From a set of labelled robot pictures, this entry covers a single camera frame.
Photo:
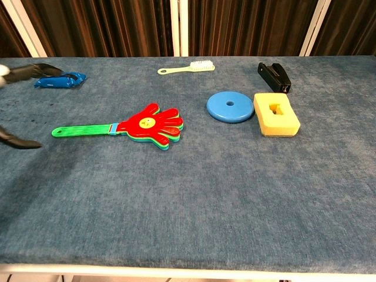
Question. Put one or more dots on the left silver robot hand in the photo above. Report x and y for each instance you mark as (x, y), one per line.
(26, 71)

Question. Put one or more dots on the red green hand-shaped clapper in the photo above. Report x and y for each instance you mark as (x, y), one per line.
(152, 126)

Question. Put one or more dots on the blue foil packet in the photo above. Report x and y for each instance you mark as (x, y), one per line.
(55, 83)

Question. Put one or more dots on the dark brown curtain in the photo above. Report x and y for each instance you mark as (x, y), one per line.
(249, 26)
(102, 26)
(352, 26)
(7, 38)

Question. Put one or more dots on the pale green brush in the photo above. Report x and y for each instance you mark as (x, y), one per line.
(202, 66)

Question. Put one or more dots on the blue disc with hole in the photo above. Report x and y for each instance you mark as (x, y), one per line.
(218, 108)

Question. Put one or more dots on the blue table cloth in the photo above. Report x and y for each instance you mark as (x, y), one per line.
(188, 199)

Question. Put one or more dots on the black stapler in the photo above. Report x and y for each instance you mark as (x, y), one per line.
(274, 77)

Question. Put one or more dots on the yellow sponge block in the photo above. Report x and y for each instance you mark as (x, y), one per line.
(286, 122)

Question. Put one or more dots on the white post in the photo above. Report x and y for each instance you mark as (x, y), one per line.
(315, 29)
(179, 29)
(28, 29)

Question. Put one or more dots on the white table frame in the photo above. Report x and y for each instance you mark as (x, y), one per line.
(147, 271)

